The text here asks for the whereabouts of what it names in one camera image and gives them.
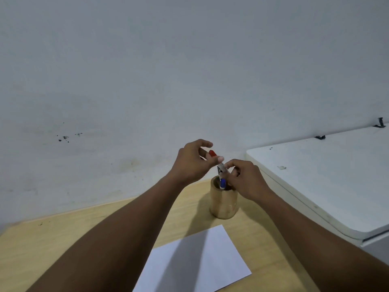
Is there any person's right hand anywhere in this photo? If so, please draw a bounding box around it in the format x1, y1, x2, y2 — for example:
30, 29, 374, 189
221, 159, 274, 204

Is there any person's left hand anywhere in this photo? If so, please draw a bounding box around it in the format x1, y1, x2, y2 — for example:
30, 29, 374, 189
169, 139, 224, 188

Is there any red cap marker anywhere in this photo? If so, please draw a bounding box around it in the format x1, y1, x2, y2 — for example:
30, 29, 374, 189
209, 150, 228, 179

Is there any white paper sheet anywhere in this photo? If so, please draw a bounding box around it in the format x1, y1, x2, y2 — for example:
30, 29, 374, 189
133, 225, 252, 292

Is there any person's left forearm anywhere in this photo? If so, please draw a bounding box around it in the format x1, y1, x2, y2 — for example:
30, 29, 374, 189
26, 175, 184, 292

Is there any person's right forearm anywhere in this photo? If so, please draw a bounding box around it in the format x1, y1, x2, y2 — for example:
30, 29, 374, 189
258, 191, 389, 292

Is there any wooden pen holder cup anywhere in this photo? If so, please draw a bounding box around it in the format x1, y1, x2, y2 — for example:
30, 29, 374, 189
209, 175, 240, 220

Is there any white side table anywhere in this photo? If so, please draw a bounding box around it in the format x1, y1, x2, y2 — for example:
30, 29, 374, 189
246, 124, 389, 266

